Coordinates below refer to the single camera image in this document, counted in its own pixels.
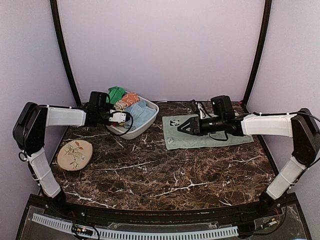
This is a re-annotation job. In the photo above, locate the black corner post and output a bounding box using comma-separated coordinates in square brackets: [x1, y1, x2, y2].
[241, 0, 273, 108]
[49, 0, 82, 107]

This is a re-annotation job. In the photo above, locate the round painted ceramic plate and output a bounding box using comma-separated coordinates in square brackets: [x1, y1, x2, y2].
[57, 140, 94, 172]

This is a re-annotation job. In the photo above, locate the mint green panda towel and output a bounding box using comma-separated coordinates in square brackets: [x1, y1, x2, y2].
[162, 115, 254, 150]

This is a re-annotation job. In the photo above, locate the black right corner post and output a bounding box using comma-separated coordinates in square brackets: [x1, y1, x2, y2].
[241, 0, 273, 108]

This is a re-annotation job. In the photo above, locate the black front table rail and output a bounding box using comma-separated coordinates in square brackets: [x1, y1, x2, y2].
[21, 193, 303, 226]

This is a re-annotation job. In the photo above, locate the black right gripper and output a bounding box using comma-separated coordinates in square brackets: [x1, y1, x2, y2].
[177, 115, 225, 137]

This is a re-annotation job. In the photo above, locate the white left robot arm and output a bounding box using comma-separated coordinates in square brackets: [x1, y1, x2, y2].
[12, 91, 113, 218]

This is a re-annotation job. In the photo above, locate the black left camera cable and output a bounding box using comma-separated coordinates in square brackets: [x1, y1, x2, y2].
[109, 111, 134, 137]

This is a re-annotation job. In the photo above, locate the orange rolled towel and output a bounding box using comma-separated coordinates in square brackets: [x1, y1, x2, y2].
[114, 92, 140, 111]

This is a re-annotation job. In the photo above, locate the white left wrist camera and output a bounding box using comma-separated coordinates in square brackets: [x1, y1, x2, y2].
[108, 109, 127, 123]

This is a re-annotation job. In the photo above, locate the grey plastic basin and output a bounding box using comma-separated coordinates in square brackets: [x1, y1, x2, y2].
[106, 96, 159, 140]

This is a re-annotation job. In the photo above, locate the yellow green patterned towel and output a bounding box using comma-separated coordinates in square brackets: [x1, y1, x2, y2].
[112, 122, 125, 127]

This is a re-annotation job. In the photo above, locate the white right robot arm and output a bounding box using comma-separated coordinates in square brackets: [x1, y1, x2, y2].
[177, 95, 320, 217]

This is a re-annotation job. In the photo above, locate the light blue rolled towel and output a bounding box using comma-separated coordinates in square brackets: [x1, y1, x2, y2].
[124, 100, 156, 131]

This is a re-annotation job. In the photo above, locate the black left corner post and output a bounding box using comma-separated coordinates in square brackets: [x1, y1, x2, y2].
[49, 0, 82, 107]

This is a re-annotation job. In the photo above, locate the grey slotted cable duct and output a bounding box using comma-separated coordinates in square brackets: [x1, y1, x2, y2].
[31, 213, 239, 240]

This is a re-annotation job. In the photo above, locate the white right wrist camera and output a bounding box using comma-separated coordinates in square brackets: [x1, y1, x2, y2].
[190, 99, 210, 119]

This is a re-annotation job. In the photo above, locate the green rolled towel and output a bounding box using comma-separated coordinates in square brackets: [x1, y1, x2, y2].
[106, 86, 126, 105]

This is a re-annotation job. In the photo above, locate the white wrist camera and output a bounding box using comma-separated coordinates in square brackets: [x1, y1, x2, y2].
[190, 99, 210, 119]
[108, 109, 127, 123]

